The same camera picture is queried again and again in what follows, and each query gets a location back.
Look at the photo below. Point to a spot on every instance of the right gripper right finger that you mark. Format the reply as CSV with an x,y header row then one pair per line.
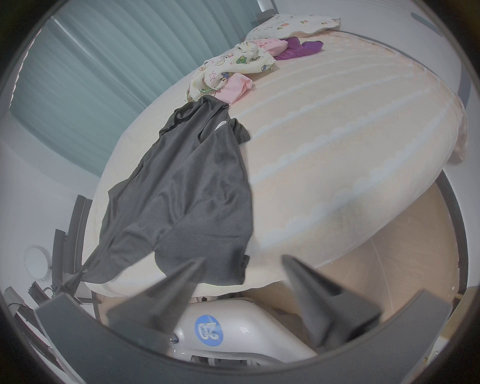
x,y
330,315

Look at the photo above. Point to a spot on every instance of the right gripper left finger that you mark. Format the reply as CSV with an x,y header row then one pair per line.
x,y
157,307

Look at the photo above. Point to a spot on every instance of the black T-shirt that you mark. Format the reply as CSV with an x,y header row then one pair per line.
x,y
180,195

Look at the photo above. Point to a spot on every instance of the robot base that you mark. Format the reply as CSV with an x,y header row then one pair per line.
x,y
243,326

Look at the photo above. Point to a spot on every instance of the round white mirror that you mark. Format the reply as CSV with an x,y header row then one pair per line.
x,y
37,262

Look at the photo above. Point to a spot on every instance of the bed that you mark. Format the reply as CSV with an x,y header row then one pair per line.
x,y
337,150

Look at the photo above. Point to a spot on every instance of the blue-green curtain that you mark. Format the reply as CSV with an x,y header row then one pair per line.
x,y
157,45
75,112

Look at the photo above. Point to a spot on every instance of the pink garment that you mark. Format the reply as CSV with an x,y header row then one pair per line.
x,y
236,88
273,47

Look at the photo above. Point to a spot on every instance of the white printed garment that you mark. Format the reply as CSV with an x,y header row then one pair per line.
x,y
232,63

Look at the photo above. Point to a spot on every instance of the purple garment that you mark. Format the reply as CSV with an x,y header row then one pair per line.
x,y
300,48

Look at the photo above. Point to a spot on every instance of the white printed pillow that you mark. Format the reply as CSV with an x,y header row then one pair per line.
x,y
296,24

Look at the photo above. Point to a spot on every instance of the grey bedside table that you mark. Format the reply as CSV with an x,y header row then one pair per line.
x,y
266,15

